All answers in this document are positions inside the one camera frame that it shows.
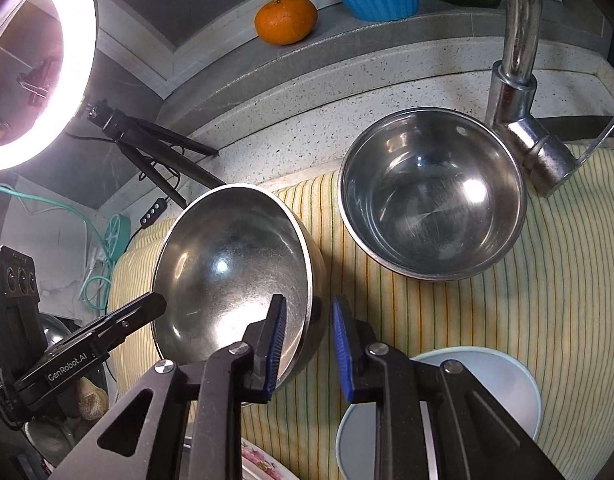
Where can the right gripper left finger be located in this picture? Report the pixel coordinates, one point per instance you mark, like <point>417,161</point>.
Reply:
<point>190,412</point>

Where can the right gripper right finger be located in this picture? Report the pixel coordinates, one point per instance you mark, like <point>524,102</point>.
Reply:
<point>431,420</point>

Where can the light green ceramic bowl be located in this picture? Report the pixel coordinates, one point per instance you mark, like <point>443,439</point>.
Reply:
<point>508,380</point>

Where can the pink flower white plate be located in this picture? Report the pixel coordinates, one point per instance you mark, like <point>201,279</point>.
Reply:
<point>258,465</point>

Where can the large steel bowl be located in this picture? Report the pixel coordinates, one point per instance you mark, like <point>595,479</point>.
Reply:
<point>223,259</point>

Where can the small red steel bowl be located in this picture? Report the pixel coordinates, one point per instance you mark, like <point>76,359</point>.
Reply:
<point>432,194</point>

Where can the chrome kitchen faucet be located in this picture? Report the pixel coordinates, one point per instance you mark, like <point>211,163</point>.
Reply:
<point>546,161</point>

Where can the gloved left hand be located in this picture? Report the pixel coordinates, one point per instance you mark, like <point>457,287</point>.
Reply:
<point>92,400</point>

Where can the yellow striped cloth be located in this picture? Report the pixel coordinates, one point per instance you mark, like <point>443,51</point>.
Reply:
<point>549,304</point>

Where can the teal round power strip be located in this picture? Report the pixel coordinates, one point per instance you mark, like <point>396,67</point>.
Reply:
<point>117,236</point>

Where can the black tripod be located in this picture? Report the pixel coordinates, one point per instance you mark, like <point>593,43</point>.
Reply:
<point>141,141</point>

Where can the orange tangerine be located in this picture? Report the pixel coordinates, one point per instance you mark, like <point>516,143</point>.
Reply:
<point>285,22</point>

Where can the white ring light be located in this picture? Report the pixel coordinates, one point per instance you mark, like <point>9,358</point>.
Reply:
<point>47,50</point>

